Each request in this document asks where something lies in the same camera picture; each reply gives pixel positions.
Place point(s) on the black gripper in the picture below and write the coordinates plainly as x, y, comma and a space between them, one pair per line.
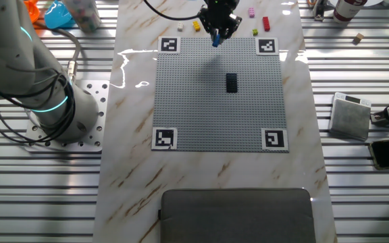
219, 11

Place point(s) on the blue Lego brick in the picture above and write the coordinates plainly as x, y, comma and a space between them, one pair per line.
216, 41

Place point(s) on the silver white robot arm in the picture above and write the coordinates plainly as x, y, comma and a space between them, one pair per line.
5, 50

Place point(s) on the yellow Lego brick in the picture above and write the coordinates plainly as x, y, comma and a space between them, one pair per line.
196, 26

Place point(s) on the pink Lego brick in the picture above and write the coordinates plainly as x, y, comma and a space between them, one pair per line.
251, 12

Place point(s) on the lime small Lego brick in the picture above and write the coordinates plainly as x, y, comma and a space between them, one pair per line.
255, 32

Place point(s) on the white Lego brick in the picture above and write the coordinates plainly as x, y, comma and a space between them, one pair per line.
180, 26

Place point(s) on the red Lego brick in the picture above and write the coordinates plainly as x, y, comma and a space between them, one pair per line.
266, 23

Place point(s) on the black Lego plate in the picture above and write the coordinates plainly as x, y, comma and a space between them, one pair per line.
232, 82

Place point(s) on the grey Lego baseplate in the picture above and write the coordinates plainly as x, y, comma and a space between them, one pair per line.
198, 101

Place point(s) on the black white fiducial marker tag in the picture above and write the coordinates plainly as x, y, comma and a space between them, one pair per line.
169, 45
164, 138
275, 139
267, 46

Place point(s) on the red white can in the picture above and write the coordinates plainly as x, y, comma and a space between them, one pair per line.
348, 10

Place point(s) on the clear plastic cup with lid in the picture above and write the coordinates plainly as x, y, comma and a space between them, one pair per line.
83, 15

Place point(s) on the wooden block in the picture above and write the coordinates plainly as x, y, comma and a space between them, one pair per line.
358, 38

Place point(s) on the metal robot mounting plate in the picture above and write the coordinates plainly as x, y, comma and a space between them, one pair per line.
96, 101

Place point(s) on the silver digital scale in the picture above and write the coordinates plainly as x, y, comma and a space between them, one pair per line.
350, 118

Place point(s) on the orange toy shovel green shaft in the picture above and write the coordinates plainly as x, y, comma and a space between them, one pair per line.
32, 10

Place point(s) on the grey fabric pad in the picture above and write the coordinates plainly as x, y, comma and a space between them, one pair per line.
236, 216

